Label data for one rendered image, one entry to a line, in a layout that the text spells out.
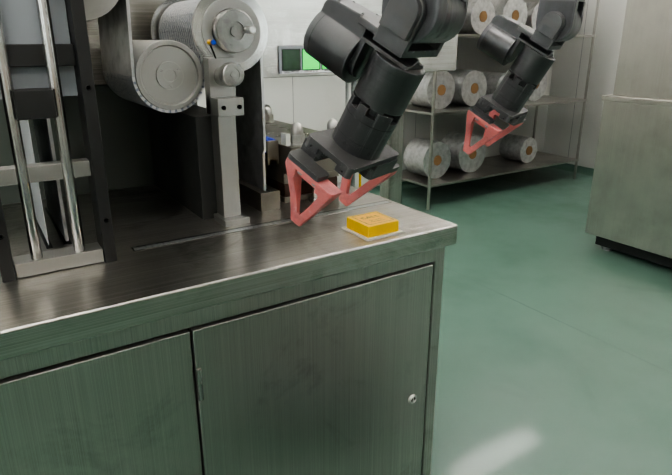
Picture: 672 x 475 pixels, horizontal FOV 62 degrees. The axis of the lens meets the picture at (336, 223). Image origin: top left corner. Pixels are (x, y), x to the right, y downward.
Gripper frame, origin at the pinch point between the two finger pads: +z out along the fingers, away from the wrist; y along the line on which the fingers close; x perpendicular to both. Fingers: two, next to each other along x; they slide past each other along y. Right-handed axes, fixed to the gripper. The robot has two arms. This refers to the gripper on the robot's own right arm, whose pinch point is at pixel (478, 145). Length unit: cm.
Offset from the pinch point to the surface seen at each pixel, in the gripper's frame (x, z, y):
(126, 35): -52, 7, 39
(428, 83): -123, 84, -289
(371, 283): 2.3, 25.8, 20.2
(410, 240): 2.9, 16.3, 15.4
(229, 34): -43.5, 2.0, 24.5
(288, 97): -186, 130, -222
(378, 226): -2.4, 16.0, 19.4
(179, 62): -46, 9, 32
